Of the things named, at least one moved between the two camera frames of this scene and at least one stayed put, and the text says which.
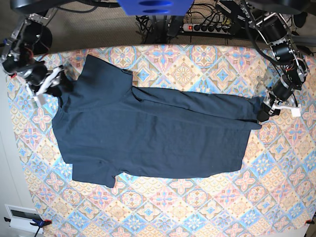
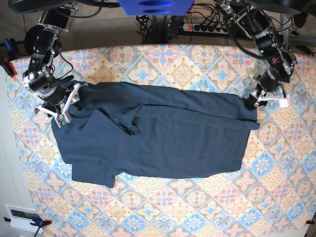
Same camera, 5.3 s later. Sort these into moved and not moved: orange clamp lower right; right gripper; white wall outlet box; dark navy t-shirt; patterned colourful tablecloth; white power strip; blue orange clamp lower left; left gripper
Moved: left gripper; right gripper; dark navy t-shirt
Not moved: white wall outlet box; white power strip; patterned colourful tablecloth; orange clamp lower right; blue orange clamp lower left
